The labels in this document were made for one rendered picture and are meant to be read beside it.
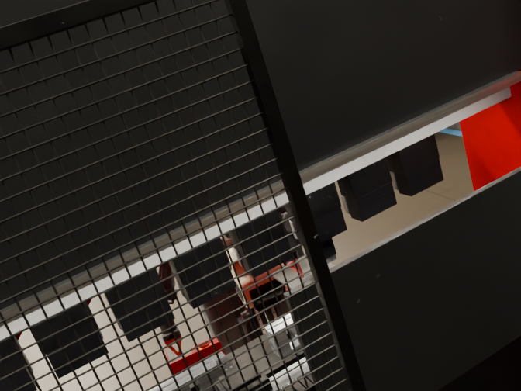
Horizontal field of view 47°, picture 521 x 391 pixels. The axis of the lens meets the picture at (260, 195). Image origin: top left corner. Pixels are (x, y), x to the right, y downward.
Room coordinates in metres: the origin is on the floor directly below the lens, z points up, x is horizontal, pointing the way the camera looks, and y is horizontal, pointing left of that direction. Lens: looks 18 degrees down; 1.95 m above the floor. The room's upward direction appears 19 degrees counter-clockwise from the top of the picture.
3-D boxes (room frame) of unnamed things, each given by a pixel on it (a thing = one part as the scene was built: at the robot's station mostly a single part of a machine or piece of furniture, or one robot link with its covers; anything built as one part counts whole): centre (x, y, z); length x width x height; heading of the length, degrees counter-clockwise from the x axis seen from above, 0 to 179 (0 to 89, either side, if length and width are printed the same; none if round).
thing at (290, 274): (1.87, -0.07, 1.00); 0.26 x 0.18 x 0.01; 20
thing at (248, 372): (1.44, 0.23, 1.01); 0.26 x 0.12 x 0.05; 20
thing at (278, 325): (1.71, -0.07, 0.92); 0.39 x 0.06 x 0.10; 110
